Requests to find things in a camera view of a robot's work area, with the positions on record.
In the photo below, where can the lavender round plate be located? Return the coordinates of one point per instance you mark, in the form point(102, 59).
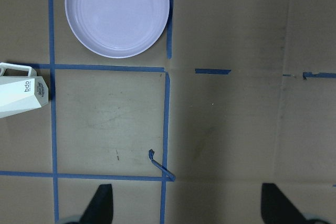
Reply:
point(117, 28)

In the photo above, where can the white faceted mug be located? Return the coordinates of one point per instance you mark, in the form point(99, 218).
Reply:
point(22, 93)

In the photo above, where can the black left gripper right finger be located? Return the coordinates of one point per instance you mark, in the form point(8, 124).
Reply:
point(277, 208)

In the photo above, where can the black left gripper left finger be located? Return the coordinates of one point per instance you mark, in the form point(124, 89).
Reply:
point(100, 208)

